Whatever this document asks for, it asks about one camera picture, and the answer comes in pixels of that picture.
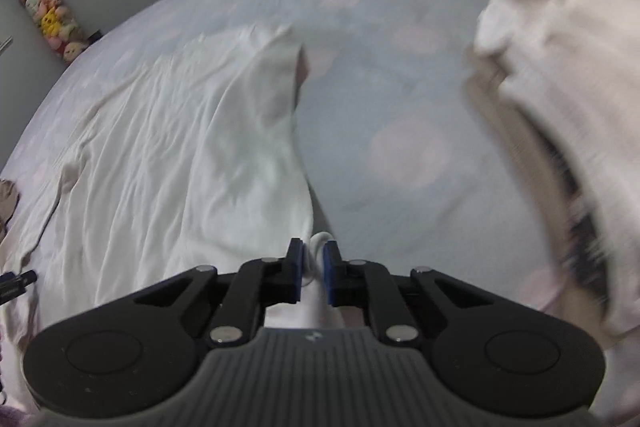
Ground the taupe garment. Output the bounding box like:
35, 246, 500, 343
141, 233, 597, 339
0, 179, 20, 238

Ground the white thin shirt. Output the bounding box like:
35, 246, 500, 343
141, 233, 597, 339
0, 24, 346, 413

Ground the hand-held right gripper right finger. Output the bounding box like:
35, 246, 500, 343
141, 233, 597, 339
322, 240, 501, 347

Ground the clear tube of plush toys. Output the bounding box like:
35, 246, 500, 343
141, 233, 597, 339
14, 0, 98, 64

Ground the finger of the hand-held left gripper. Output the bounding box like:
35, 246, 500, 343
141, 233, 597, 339
0, 270, 37, 306

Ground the white thick sweatshirt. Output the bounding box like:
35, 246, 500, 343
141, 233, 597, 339
462, 0, 640, 348

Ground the polka dot bed sheet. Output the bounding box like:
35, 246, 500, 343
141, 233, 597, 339
0, 0, 640, 408

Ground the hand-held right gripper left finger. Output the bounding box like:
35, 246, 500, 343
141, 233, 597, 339
127, 238, 304, 348

